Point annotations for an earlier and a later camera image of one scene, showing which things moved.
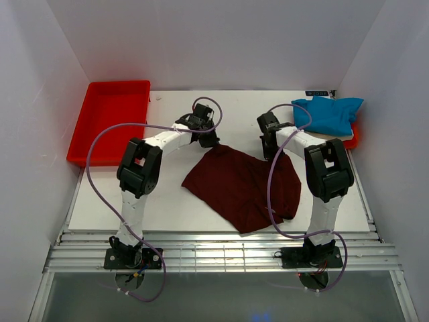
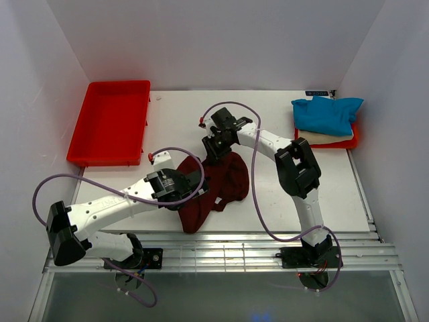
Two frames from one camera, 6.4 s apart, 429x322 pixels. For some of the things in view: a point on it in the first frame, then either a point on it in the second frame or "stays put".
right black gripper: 268,155 → 208,141
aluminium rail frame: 220,253 stays put
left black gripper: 212,142 → 174,172
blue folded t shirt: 330,116 stays put
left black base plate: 133,258 stays put
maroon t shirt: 236,184 → 228,176
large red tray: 110,103 stays put
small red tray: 353,143 stays put
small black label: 316,93 stays put
